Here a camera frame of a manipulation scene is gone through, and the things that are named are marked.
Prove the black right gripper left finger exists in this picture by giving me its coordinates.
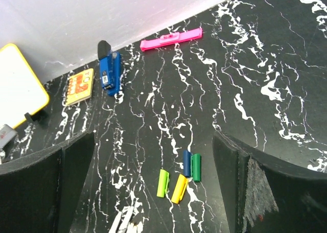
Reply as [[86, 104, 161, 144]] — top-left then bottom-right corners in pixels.
[[1, 132, 95, 232]]

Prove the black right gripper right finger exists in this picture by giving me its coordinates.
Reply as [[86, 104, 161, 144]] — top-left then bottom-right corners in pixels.
[[212, 132, 326, 232]]

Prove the yellow pen cap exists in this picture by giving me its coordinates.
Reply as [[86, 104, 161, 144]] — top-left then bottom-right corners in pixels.
[[171, 174, 189, 204]]

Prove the blue pen cap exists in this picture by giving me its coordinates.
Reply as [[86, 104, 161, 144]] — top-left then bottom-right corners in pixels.
[[183, 150, 192, 178]]

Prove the blue tipped white pen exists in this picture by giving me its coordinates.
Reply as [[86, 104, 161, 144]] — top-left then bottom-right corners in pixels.
[[109, 206, 134, 233]]

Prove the lime green pen cap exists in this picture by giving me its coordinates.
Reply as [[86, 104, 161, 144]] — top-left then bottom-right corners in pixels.
[[156, 169, 170, 198]]

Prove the yellow tipped white pen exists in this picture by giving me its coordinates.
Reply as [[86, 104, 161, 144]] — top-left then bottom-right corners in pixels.
[[126, 222, 137, 233]]

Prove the small whiteboard with writing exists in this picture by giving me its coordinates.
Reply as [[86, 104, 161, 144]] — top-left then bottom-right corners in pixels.
[[1, 43, 50, 129]]

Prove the orange small notebook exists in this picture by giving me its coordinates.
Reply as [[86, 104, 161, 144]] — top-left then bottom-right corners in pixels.
[[65, 68, 94, 106]]

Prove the blue stapler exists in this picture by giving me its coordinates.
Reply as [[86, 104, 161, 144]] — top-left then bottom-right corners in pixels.
[[98, 40, 121, 97]]

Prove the pink plastic clip bar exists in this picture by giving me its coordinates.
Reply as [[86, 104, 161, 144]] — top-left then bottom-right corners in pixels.
[[140, 28, 203, 52]]

